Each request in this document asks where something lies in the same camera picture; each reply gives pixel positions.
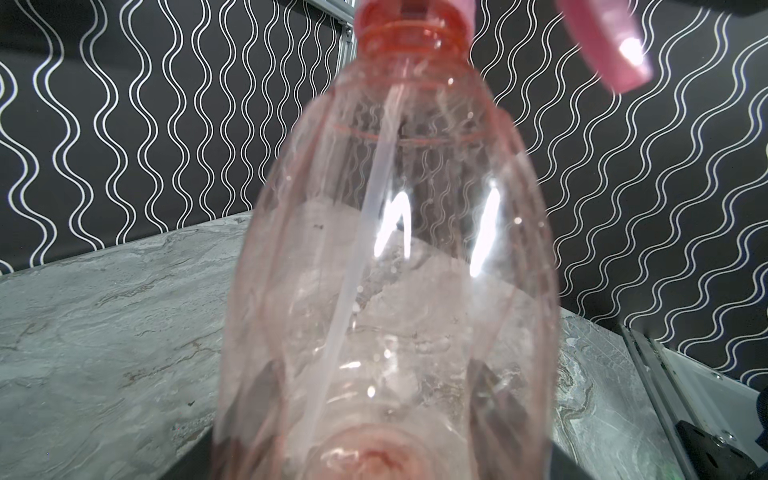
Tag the pink spray nozzle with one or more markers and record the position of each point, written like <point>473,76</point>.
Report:
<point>606,32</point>

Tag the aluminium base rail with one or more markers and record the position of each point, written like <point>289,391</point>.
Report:
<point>716,426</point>

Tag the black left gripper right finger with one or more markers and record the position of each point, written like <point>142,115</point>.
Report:
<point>563,467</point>

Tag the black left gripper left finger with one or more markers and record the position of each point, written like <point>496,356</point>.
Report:
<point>208,458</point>

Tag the pink transparent spray bottle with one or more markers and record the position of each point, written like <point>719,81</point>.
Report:
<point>394,311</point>

